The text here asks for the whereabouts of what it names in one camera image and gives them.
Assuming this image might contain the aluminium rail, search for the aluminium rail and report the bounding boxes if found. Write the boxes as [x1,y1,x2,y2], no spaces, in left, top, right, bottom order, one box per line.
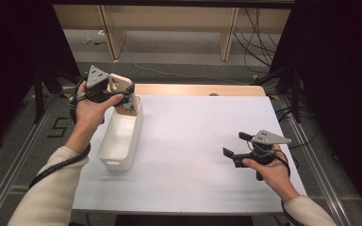
[0,93,61,226]
[277,94,356,226]

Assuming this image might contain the black metal stand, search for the black metal stand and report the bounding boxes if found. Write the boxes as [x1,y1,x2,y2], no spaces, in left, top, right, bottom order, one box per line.
[32,62,80,124]

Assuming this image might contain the white plastic bin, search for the white plastic bin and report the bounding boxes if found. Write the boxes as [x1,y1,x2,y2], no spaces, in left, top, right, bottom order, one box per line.
[96,95,144,172]

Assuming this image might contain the beige wooden shelf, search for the beige wooden shelf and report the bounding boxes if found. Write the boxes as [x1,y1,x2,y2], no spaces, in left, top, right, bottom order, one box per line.
[52,4,292,62]

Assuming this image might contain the thin black cable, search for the thin black cable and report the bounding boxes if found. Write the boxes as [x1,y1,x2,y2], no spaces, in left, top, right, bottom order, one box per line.
[274,149,293,178]

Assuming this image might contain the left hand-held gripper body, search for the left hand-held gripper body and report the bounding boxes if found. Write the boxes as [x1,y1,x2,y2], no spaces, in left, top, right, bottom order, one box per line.
[83,64,130,106]

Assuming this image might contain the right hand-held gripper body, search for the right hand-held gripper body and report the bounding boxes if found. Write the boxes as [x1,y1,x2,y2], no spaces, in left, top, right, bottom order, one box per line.
[232,129,293,183]

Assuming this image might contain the person's right hand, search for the person's right hand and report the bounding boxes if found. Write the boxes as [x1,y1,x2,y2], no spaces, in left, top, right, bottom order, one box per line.
[241,144,301,204]

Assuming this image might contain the person's left hand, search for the person's left hand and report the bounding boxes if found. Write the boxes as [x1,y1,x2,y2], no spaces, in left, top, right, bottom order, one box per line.
[70,80,124,135]

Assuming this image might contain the black corrugated cable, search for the black corrugated cable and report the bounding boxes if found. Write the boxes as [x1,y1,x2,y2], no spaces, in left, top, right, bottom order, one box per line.
[27,76,92,190]

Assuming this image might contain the black curtain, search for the black curtain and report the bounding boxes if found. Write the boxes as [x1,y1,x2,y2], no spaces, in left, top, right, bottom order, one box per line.
[269,0,362,219]
[0,0,82,153]

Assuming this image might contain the white table mat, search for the white table mat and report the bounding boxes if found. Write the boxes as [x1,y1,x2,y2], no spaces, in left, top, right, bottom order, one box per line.
[72,94,307,215]

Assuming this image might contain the bundle of black cables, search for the bundle of black cables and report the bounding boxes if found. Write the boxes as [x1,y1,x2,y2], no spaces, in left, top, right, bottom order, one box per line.
[233,8,280,75]

